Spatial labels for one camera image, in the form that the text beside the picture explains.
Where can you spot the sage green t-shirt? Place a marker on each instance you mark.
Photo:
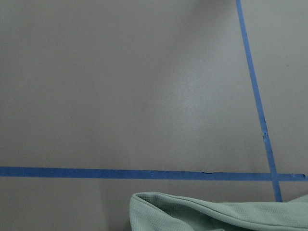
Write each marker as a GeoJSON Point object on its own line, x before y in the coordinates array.
{"type": "Point", "coordinates": [150, 211]}

